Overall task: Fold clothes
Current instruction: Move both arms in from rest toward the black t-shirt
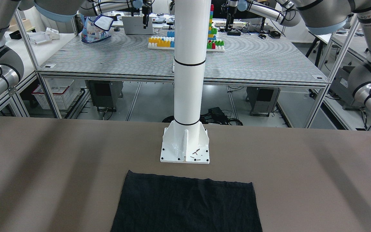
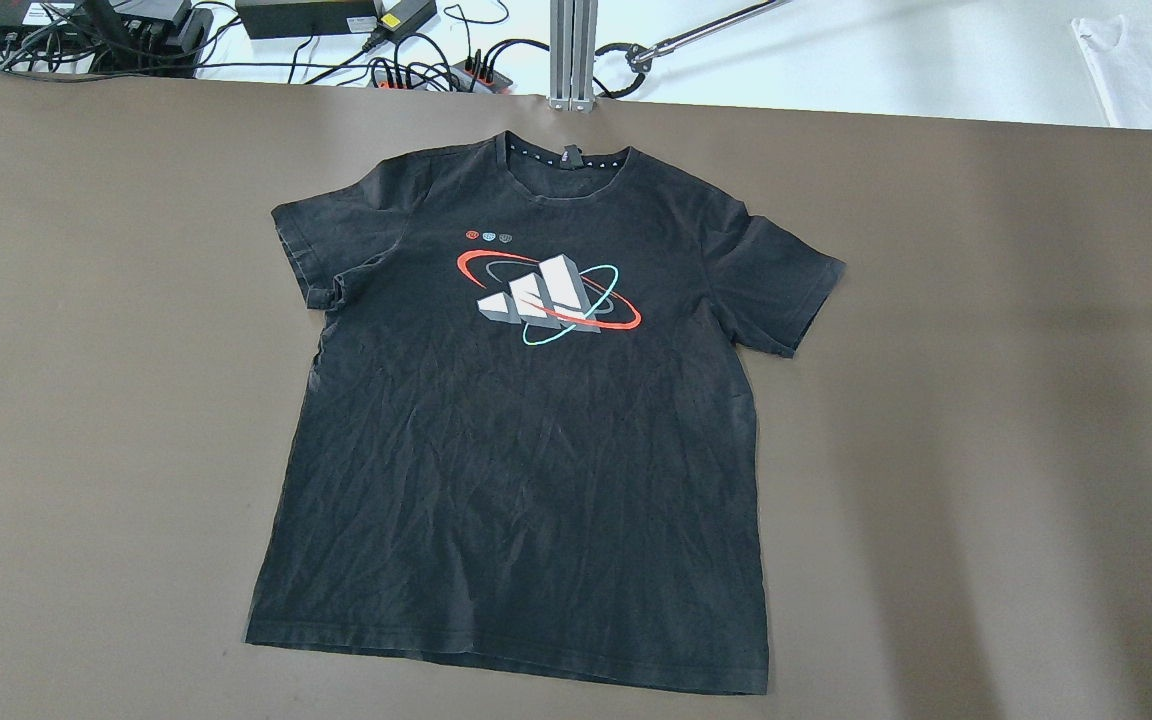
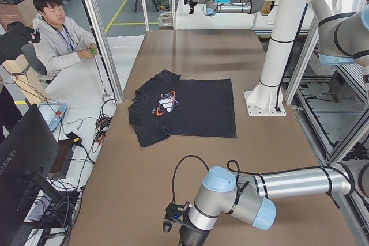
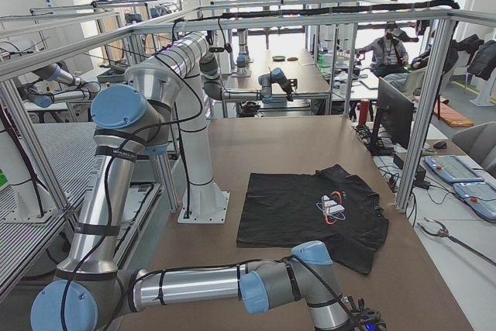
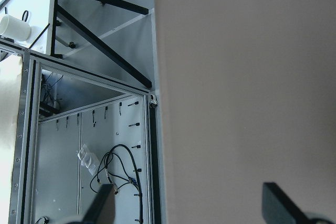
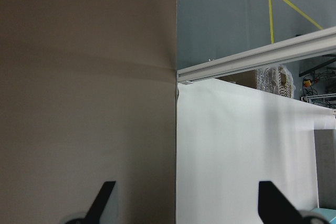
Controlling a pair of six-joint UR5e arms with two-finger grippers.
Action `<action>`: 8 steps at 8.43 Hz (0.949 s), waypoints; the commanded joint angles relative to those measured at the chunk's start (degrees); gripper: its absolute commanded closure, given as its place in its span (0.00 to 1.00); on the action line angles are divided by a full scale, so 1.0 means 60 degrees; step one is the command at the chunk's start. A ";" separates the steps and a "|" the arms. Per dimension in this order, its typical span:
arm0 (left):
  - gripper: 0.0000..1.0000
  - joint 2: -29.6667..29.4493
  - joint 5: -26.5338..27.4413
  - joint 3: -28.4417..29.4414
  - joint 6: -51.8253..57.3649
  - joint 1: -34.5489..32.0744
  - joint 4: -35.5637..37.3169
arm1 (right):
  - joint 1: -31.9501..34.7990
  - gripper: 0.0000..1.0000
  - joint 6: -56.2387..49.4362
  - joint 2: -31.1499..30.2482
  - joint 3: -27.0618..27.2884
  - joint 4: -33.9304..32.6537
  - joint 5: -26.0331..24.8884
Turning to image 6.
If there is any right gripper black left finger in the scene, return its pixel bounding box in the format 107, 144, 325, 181
84, 181, 116, 219

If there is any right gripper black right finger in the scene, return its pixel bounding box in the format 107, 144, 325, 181
258, 181, 302, 223

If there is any white hanging sheet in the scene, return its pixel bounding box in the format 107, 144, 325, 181
176, 79, 335, 223

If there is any bubble wrap roll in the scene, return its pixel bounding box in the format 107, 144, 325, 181
256, 65, 296, 99

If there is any cardboard box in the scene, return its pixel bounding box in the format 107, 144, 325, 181
217, 70, 257, 89

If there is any aluminium frame rail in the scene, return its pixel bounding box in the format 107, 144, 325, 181
176, 27, 335, 84

